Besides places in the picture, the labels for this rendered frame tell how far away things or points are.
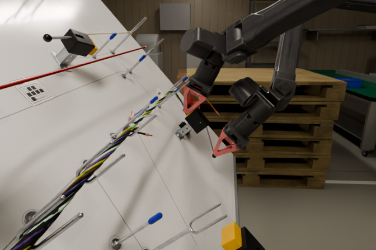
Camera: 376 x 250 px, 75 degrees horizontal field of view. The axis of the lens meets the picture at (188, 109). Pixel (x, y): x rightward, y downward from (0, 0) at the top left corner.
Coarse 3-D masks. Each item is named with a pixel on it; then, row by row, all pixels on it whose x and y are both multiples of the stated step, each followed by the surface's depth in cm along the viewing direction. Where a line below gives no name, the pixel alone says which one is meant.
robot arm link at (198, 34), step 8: (192, 32) 58; (200, 32) 57; (208, 32) 58; (216, 32) 60; (224, 32) 61; (184, 40) 60; (192, 40) 57; (200, 40) 56; (208, 40) 57; (216, 40) 59; (224, 40) 61; (184, 48) 59; (192, 48) 58; (200, 48) 58; (208, 48) 59; (216, 48) 58; (224, 48) 60; (200, 56) 61; (224, 56) 59; (232, 56) 57; (240, 56) 57
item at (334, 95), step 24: (192, 72) 253; (240, 72) 253; (264, 72) 253; (312, 72) 253; (192, 96) 206; (216, 96) 212; (312, 96) 212; (336, 96) 205; (216, 120) 214; (288, 120) 211; (312, 120) 210; (264, 144) 241; (288, 144) 241; (312, 144) 220; (240, 168) 224; (264, 168) 224; (288, 168) 224; (312, 168) 223
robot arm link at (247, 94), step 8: (240, 80) 68; (248, 80) 69; (232, 88) 68; (240, 88) 66; (248, 88) 66; (256, 88) 67; (264, 88) 66; (280, 88) 64; (288, 88) 64; (232, 96) 69; (240, 96) 66; (248, 96) 65; (272, 96) 64; (280, 96) 63; (240, 104) 68; (272, 104) 66
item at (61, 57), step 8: (72, 32) 45; (80, 32) 47; (48, 40) 42; (64, 40) 46; (72, 40) 45; (80, 40) 45; (88, 40) 48; (64, 48) 47; (72, 48) 45; (80, 48) 46; (88, 48) 48; (56, 56) 48; (64, 56) 47; (72, 56) 48; (64, 64) 49
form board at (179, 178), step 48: (0, 0) 46; (48, 0) 61; (96, 0) 90; (0, 48) 39; (48, 48) 49; (0, 96) 33; (96, 96) 51; (144, 96) 70; (0, 144) 29; (48, 144) 35; (96, 144) 42; (144, 144) 54; (192, 144) 75; (0, 192) 26; (48, 192) 30; (96, 192) 36; (144, 192) 44; (192, 192) 57; (0, 240) 24; (96, 240) 31; (144, 240) 37; (192, 240) 46
